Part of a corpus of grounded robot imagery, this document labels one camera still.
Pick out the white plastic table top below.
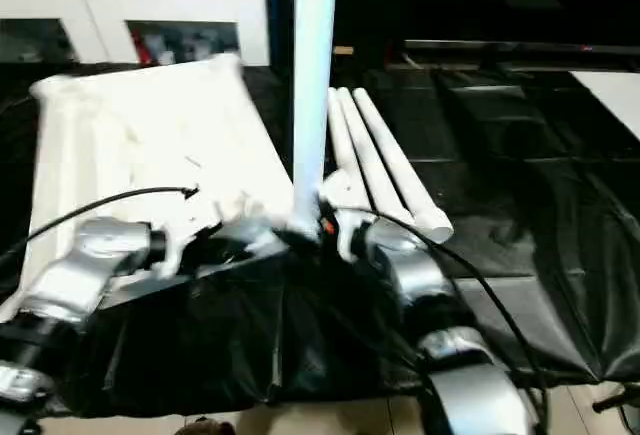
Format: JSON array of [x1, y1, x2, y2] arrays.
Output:
[[0, 52, 297, 324]]

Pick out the white plastic table leg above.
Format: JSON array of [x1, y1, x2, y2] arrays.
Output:
[[338, 87, 416, 221], [327, 88, 354, 176], [288, 0, 342, 239], [352, 87, 455, 245]]

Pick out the black mat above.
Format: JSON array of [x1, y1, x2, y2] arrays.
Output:
[[0, 59, 640, 419]]

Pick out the white cabinet with glass doors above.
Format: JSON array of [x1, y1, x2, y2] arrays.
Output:
[[0, 0, 271, 67]]

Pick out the long black bar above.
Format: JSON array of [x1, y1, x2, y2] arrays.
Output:
[[402, 39, 640, 56]]

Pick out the flat white board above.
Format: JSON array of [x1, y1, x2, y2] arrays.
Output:
[[569, 70, 640, 139]]

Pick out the black stick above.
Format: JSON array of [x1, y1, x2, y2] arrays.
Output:
[[592, 384, 640, 414]]

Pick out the black left wrist camera cable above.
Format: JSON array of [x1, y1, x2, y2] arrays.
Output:
[[0, 183, 202, 269]]

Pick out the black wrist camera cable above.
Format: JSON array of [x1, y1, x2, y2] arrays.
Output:
[[0, 183, 202, 269], [337, 207, 554, 435]]

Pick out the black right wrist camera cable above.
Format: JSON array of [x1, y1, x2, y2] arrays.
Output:
[[337, 207, 554, 435]]

